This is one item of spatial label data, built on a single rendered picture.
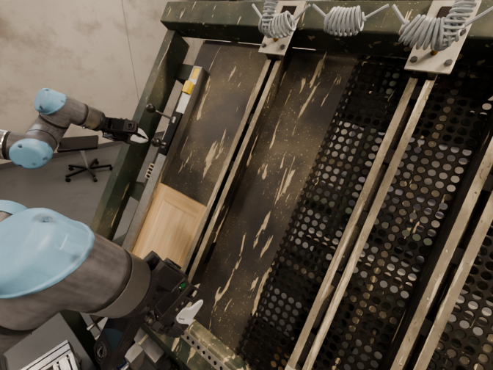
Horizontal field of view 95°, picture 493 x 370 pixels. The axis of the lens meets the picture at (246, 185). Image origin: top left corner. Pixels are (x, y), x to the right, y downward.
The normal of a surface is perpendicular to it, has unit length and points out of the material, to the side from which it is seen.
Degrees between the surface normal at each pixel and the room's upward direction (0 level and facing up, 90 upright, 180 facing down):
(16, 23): 90
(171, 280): 90
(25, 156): 90
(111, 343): 58
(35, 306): 80
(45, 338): 0
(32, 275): 88
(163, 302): 27
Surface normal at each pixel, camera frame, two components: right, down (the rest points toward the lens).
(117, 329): -0.53, -0.16
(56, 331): 0.07, -0.84
